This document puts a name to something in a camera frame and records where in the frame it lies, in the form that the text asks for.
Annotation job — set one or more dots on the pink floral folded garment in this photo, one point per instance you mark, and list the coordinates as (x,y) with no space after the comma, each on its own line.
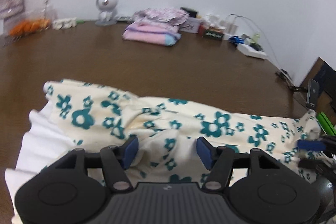
(170,16)

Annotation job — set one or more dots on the white charger adapters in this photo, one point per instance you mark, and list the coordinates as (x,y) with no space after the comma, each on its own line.
(231,28)

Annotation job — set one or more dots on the blue toy car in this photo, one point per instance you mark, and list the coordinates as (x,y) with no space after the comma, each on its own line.
(236,40)

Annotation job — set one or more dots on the cream teal floral garment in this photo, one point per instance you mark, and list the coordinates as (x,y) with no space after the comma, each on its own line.
(91,117)

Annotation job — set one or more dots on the white small power strip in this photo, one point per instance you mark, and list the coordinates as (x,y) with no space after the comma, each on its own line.
(63,24)

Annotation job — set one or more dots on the clear box of oranges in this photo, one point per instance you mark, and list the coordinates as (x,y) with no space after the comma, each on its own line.
(30,23)

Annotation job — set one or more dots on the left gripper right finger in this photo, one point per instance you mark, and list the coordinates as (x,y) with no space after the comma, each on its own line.
(257,187)

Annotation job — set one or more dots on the dark green tissue box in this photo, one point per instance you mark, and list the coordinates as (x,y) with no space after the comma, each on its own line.
(212,27)

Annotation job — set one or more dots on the pink knitted vase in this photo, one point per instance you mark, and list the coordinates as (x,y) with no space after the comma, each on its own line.
(11,8)

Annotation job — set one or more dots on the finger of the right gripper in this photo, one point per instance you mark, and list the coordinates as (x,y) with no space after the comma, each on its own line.
(311,145)
(310,164)

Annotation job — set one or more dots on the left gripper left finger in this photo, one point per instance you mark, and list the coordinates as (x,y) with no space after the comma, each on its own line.
(78,187)

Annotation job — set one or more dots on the white round robot toy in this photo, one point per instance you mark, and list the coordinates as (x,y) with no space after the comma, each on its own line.
(106,12)

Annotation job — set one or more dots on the green plastic object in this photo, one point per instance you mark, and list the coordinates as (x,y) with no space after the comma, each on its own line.
(326,124)

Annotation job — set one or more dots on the pink blue folded garment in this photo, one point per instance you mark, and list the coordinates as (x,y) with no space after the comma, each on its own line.
(151,34)

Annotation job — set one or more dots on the grey wireless charger stand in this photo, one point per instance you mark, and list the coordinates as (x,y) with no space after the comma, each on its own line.
(312,94)

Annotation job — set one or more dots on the white tin box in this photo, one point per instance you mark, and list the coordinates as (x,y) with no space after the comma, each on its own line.
(191,25)

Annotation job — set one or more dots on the black charger block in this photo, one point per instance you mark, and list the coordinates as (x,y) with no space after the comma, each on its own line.
(192,13)

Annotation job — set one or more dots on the small green bottle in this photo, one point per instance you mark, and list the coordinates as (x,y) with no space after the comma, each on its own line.
(256,37)

